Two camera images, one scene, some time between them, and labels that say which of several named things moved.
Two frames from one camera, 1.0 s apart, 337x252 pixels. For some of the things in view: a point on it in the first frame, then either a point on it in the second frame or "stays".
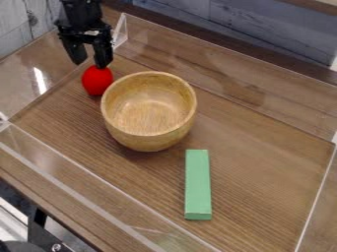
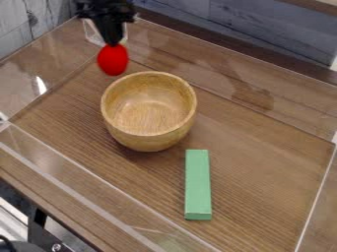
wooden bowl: [148, 107] stays
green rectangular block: [199, 209] stays
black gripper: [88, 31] to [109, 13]
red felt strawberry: [98, 79] to [114, 59]
